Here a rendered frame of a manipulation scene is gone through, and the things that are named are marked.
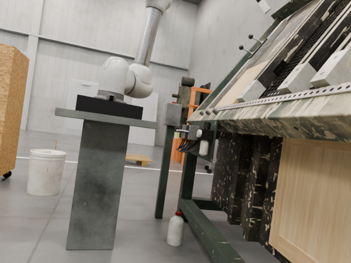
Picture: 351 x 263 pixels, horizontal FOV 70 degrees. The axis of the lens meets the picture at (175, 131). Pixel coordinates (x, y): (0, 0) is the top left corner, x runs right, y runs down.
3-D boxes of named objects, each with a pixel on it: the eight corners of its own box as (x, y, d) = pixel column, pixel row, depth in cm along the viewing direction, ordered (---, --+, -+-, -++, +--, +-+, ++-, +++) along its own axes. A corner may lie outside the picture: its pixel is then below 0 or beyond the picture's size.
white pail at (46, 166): (30, 186, 240) (36, 137, 240) (63, 188, 249) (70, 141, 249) (19, 195, 210) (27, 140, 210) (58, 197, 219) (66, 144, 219)
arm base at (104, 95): (93, 97, 135) (95, 87, 135) (93, 100, 156) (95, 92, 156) (127, 104, 140) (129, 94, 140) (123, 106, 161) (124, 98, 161)
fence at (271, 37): (208, 113, 189) (204, 109, 189) (284, 24, 199) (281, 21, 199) (210, 113, 184) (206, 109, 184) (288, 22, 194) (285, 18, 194)
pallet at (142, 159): (147, 160, 533) (147, 155, 533) (152, 167, 453) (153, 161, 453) (87, 154, 505) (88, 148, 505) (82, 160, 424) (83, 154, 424)
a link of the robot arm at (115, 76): (91, 90, 148) (97, 53, 148) (114, 96, 163) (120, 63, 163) (109, 91, 139) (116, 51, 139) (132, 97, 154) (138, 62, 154)
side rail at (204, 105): (203, 119, 215) (195, 110, 213) (282, 28, 226) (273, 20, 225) (206, 119, 209) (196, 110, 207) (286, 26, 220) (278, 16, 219)
